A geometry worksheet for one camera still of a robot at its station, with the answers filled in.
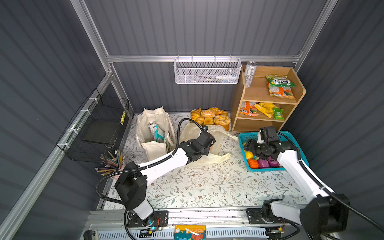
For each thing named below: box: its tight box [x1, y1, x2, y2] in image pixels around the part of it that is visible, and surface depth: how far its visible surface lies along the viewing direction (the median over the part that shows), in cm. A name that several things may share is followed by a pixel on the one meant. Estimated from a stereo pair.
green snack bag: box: [265, 74, 296, 87], surface depth 88 cm
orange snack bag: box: [266, 81, 296, 100], surface depth 86 cm
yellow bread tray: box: [190, 107, 231, 131], surface depth 113 cm
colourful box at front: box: [174, 224, 207, 240], surface depth 71 cm
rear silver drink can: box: [244, 61, 258, 88], surface depth 84 cm
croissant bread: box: [190, 108, 205, 126], surface depth 117 cm
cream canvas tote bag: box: [135, 106, 177, 162], surface depth 93 cm
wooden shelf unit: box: [231, 65, 306, 133], surface depth 94 cm
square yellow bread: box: [204, 117, 215, 125], surface depth 111 cm
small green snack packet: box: [272, 107, 285, 120], surface depth 96 cm
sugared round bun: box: [201, 109, 216, 118], surface depth 113 cm
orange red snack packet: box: [239, 101, 260, 117], surface depth 98 cm
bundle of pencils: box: [95, 149, 125, 176], surface depth 82 cm
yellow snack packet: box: [254, 102, 278, 119], surface depth 98 cm
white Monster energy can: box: [147, 122, 156, 135], surface depth 98 cm
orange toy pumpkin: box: [247, 158, 260, 169], surface depth 88 cm
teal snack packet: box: [154, 125, 165, 142], surface depth 96 cm
